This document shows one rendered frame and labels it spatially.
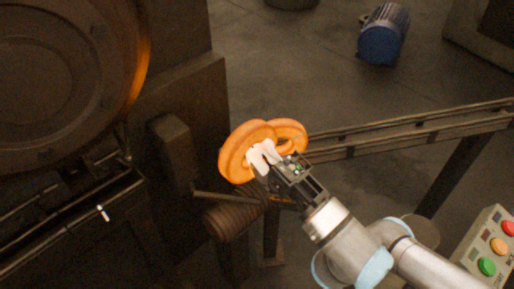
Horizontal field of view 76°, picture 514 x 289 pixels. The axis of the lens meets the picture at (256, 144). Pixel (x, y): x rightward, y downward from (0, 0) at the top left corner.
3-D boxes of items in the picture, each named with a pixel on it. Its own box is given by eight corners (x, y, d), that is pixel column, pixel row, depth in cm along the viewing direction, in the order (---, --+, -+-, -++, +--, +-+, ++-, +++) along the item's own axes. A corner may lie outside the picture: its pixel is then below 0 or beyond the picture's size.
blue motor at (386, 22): (349, 65, 245) (360, 21, 220) (367, 31, 280) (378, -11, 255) (391, 75, 236) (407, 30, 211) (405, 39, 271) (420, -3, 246)
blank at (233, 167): (210, 147, 67) (221, 156, 65) (264, 105, 73) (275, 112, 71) (224, 187, 79) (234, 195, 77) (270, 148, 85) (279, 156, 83)
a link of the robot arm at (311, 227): (337, 221, 71) (308, 250, 66) (321, 204, 72) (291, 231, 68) (356, 205, 64) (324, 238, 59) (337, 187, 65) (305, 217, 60)
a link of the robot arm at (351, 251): (354, 299, 64) (378, 295, 56) (308, 249, 68) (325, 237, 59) (381, 266, 68) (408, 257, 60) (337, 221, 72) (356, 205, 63)
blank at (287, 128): (271, 162, 102) (272, 171, 100) (240, 137, 92) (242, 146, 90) (314, 138, 97) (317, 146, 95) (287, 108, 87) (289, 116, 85)
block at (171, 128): (161, 177, 103) (142, 121, 86) (182, 164, 107) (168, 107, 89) (181, 198, 98) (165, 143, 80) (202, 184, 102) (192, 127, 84)
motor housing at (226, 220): (212, 274, 138) (195, 205, 99) (250, 242, 149) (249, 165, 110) (233, 299, 132) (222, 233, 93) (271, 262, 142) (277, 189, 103)
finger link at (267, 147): (259, 122, 71) (289, 152, 68) (254, 136, 76) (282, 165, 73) (249, 128, 70) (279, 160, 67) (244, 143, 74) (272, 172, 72)
